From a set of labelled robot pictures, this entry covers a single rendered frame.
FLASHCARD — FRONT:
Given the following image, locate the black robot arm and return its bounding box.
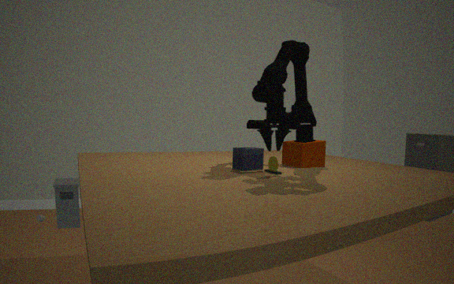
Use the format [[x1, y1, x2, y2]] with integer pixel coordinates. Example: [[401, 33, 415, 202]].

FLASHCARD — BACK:
[[252, 40, 316, 143]]

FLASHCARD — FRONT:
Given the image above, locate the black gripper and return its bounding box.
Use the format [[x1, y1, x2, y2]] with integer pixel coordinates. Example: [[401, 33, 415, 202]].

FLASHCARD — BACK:
[[247, 104, 301, 151]]

